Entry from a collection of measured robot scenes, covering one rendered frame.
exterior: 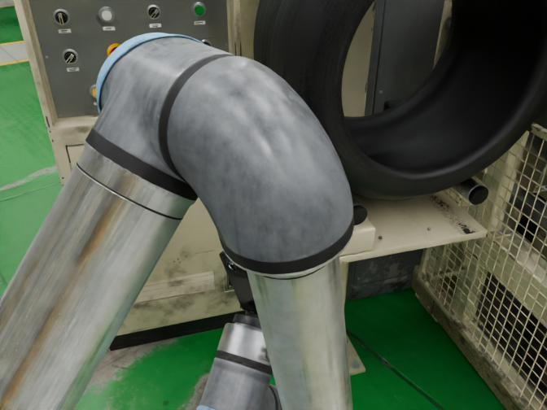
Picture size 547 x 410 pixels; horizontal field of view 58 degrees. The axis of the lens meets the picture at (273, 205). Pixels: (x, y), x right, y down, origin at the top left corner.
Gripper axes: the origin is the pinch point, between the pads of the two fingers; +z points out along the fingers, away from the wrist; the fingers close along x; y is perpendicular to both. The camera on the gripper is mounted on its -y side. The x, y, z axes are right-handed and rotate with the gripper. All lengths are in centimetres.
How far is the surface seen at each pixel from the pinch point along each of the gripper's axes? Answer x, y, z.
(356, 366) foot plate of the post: -39, 106, -12
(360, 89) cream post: -12, 29, 47
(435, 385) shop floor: -16, 120, -10
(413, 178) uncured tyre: 10.7, 21.4, 16.7
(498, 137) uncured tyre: 22.9, 28.4, 29.1
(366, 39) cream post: -8, 20, 54
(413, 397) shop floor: -19, 114, -16
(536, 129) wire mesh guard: 25, 45, 41
